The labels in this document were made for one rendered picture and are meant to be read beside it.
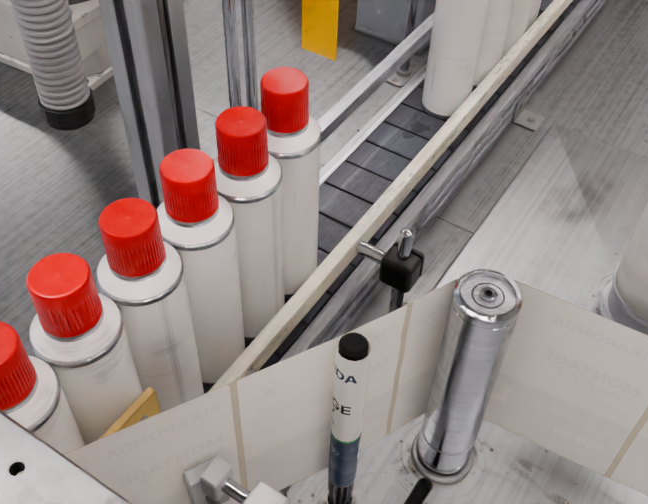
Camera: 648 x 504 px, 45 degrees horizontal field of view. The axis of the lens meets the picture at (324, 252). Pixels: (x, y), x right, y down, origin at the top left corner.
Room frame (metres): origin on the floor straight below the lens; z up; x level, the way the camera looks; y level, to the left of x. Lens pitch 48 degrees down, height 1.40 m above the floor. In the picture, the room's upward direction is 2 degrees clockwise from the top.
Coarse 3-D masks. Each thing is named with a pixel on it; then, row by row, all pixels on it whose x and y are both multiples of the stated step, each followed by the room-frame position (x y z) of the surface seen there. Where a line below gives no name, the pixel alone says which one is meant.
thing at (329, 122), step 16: (432, 16) 0.73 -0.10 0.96; (416, 32) 0.70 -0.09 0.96; (400, 48) 0.67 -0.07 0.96; (416, 48) 0.69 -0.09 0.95; (384, 64) 0.64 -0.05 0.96; (400, 64) 0.66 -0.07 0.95; (368, 80) 0.62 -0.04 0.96; (384, 80) 0.63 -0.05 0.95; (352, 96) 0.59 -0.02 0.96; (368, 96) 0.61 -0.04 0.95; (336, 112) 0.57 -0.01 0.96; (352, 112) 0.58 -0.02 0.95; (336, 128) 0.56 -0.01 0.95
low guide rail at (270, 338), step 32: (544, 32) 0.81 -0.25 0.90; (512, 64) 0.73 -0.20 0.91; (480, 96) 0.66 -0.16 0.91; (448, 128) 0.61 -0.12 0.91; (416, 160) 0.56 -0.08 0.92; (384, 192) 0.51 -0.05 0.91; (352, 256) 0.45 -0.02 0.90; (320, 288) 0.40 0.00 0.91; (288, 320) 0.36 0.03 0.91; (256, 352) 0.33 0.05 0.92; (224, 384) 0.30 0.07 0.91
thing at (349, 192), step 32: (544, 0) 0.92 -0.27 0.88; (576, 0) 0.92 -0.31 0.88; (416, 96) 0.71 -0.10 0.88; (384, 128) 0.65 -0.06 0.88; (416, 128) 0.65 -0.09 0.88; (352, 160) 0.59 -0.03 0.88; (384, 160) 0.60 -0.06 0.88; (320, 192) 0.55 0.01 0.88; (352, 192) 0.55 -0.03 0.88; (416, 192) 0.55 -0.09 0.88; (320, 224) 0.50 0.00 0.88; (352, 224) 0.51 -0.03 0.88; (384, 224) 0.51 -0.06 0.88; (320, 256) 0.46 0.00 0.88
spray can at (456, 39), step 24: (456, 0) 0.67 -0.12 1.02; (480, 0) 0.67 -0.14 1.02; (456, 24) 0.67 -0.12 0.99; (480, 24) 0.67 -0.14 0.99; (432, 48) 0.68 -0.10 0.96; (456, 48) 0.67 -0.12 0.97; (432, 72) 0.68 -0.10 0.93; (456, 72) 0.67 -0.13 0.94; (432, 96) 0.67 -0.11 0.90; (456, 96) 0.67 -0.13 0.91
